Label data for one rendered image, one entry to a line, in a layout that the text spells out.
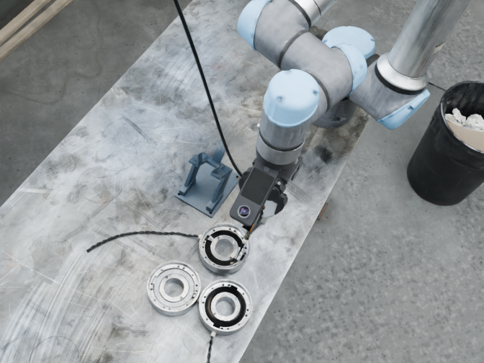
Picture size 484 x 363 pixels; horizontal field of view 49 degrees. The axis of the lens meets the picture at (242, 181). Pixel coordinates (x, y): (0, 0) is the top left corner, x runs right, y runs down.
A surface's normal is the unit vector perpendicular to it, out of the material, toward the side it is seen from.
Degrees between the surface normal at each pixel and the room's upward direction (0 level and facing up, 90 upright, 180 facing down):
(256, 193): 32
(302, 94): 0
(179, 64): 0
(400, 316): 0
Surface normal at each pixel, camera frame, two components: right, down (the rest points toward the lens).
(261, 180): -0.15, -0.04
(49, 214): 0.10, -0.51
